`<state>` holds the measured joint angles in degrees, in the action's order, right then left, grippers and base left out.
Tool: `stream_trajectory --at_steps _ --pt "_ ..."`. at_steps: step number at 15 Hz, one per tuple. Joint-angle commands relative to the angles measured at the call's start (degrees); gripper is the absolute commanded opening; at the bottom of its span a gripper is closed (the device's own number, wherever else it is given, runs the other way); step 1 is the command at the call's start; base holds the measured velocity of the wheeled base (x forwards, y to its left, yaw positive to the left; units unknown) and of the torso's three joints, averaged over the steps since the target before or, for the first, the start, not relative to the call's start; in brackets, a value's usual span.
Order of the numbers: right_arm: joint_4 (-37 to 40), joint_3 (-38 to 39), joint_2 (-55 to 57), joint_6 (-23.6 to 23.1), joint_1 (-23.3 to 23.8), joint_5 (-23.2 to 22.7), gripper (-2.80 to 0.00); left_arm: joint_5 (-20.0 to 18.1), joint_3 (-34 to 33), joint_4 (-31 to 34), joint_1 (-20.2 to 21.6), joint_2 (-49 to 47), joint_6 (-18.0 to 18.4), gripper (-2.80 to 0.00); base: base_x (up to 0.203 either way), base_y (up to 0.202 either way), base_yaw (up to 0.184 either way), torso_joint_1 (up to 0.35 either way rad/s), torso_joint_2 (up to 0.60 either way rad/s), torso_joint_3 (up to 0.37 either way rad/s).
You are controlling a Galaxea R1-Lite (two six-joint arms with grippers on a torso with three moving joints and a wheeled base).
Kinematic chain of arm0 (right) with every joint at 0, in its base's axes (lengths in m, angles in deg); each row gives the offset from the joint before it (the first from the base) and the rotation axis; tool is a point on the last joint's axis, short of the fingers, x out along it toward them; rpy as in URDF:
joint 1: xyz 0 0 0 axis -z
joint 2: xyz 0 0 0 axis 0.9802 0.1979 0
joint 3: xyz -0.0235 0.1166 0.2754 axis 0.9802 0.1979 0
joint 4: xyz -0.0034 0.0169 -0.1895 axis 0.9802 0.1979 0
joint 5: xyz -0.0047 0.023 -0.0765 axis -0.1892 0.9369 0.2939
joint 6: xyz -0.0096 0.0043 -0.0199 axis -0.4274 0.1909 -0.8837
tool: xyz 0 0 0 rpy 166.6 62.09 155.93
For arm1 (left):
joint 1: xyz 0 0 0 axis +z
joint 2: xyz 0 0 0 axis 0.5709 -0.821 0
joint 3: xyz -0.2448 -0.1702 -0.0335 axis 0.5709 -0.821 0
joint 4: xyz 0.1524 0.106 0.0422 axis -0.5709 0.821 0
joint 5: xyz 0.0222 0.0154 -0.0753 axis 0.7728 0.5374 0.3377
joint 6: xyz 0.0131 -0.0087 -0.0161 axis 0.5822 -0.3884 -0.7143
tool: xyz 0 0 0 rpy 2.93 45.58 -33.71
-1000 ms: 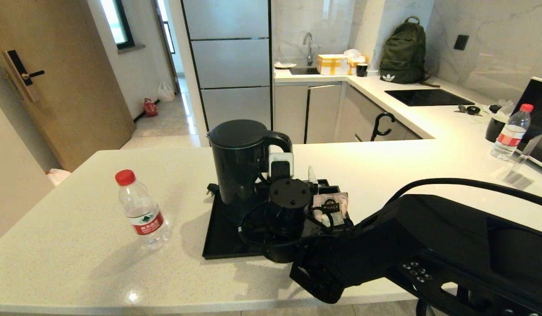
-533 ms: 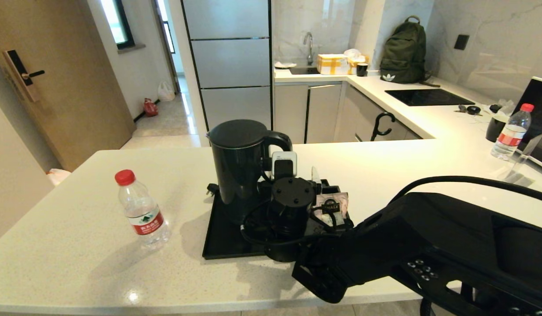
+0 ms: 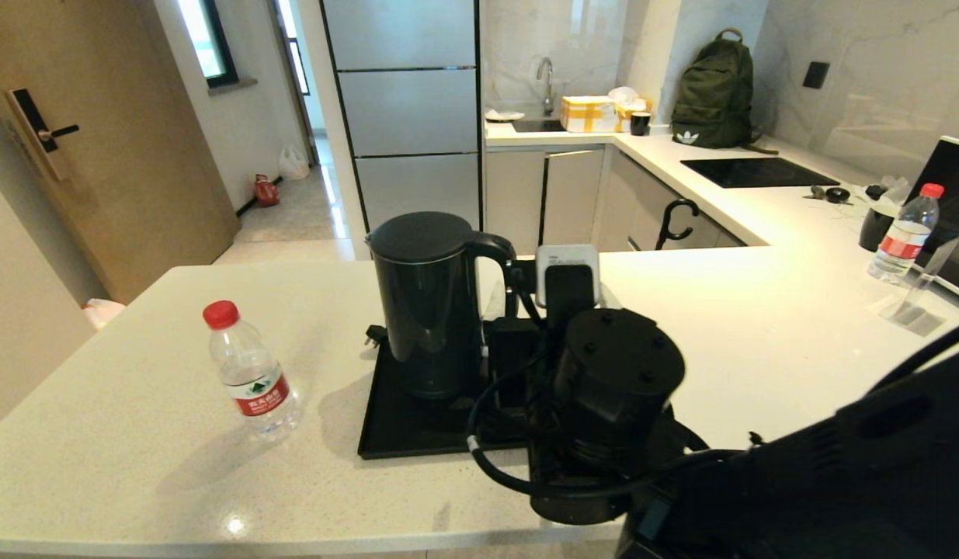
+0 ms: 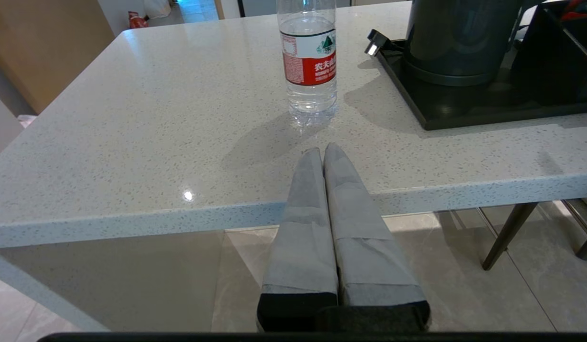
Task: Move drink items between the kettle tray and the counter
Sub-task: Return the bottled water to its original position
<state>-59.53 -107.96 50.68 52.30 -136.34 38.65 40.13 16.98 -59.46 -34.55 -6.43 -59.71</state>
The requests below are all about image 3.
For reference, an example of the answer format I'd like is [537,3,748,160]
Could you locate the clear water bottle green logo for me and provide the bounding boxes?
[203,300,304,443]

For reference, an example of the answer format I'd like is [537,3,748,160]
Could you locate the black door lock handle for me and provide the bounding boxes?
[5,90,82,183]

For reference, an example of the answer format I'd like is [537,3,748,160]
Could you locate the black electric kettle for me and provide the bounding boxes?
[365,211,519,401]

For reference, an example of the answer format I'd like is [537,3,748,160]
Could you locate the dark framed window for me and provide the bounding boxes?
[176,0,239,90]

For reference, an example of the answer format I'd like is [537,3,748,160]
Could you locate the black umbrella hook handle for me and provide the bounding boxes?
[655,199,700,252]

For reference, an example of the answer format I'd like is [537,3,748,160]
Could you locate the chrome sink faucet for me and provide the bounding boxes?
[536,57,556,117]

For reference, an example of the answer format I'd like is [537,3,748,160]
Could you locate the clear water bottle red label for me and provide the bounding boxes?
[867,183,944,285]

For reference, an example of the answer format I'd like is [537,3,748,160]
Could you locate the black induction cooktop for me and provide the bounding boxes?
[679,158,840,189]

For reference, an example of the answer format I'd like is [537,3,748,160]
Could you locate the clear acrylic sign holder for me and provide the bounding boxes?
[877,233,959,336]

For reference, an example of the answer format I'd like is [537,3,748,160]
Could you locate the wooden door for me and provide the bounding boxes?
[0,0,241,305]

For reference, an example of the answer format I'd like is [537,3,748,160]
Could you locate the white box yellow tape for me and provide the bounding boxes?
[560,96,618,134]

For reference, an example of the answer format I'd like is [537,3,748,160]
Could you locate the white framed black appliance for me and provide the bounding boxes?
[906,136,959,305]

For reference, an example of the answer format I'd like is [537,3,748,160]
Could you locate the white plastic bag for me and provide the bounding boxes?
[279,144,311,182]

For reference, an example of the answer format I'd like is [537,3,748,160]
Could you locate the black rectangular serving tray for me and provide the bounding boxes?
[357,342,542,460]

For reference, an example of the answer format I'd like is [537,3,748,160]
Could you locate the crumpled clear plastic wrap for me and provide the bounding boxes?
[865,177,912,209]

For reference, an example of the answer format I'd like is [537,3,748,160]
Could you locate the silver refrigerator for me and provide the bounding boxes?
[321,0,484,253]

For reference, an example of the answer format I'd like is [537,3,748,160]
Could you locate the green backpack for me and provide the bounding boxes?
[670,29,779,155]

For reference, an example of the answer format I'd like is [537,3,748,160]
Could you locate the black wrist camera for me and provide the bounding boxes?
[530,245,687,525]

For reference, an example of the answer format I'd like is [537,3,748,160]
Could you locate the grey corner cabinet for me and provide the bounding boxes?
[592,148,748,253]

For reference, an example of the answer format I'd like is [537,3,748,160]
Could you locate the black cylindrical container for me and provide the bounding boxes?
[858,203,895,252]

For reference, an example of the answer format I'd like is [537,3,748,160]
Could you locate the grey cabinet door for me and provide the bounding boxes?
[543,149,606,249]
[485,150,546,256]

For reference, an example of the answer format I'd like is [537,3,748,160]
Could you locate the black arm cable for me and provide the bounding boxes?
[465,264,959,499]

